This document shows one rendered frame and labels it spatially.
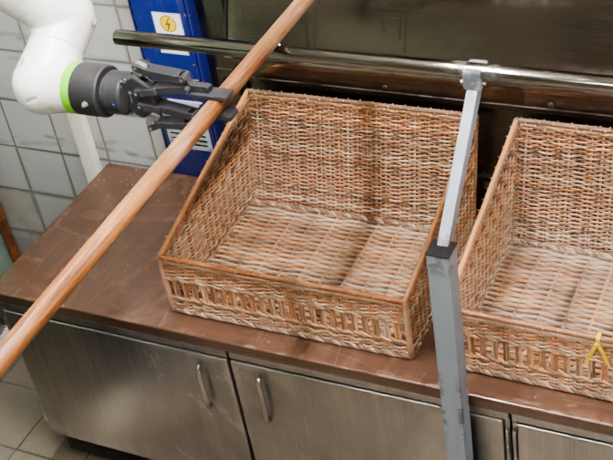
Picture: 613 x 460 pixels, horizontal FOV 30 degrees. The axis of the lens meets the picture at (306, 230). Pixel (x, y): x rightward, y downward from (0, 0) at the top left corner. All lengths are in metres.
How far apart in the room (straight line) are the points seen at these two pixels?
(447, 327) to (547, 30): 0.66
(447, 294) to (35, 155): 1.56
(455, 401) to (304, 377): 0.36
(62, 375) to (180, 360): 0.39
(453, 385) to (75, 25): 0.93
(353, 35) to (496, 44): 0.31
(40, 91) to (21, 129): 1.12
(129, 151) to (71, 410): 0.67
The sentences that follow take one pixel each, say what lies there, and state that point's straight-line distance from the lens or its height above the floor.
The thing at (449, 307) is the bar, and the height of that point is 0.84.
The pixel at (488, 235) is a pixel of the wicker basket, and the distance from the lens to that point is 2.30.
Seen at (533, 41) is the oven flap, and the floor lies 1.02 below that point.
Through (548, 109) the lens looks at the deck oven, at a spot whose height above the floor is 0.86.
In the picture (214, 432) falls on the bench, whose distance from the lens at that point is 2.61.
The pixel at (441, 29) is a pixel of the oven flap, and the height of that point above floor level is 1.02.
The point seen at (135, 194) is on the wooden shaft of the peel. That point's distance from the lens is 1.71.
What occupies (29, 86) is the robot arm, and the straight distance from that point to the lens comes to 2.05.
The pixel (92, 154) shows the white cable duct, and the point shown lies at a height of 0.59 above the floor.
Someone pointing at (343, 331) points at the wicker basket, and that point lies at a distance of 2.26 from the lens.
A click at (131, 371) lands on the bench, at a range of 2.61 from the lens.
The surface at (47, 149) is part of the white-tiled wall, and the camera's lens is 3.15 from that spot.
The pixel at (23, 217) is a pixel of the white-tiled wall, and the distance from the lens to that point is 3.39.
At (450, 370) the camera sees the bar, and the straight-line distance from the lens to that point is 2.06.
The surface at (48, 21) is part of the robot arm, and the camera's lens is 2.08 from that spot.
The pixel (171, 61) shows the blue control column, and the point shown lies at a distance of 2.69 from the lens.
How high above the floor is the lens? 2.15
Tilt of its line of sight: 37 degrees down
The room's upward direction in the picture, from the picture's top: 10 degrees counter-clockwise
